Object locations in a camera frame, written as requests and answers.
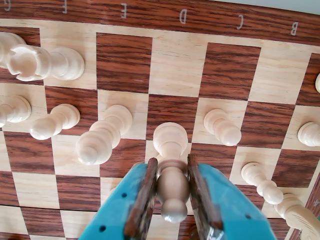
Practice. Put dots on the light wooden queen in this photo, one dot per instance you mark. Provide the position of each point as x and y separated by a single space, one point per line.
105 135

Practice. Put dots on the wooden chessboard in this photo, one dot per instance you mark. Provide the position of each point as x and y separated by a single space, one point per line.
175 70

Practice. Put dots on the light wooden pawn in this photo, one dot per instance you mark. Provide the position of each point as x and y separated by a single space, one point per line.
310 133
55 122
15 110
262 182
222 127

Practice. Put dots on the light wooden knight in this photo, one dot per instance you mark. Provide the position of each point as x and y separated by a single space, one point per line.
297 217

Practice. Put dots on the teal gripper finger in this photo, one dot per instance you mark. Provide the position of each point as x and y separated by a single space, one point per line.
117 212
230 212

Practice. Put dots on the light wooden king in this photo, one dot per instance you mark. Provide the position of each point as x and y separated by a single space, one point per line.
10 45

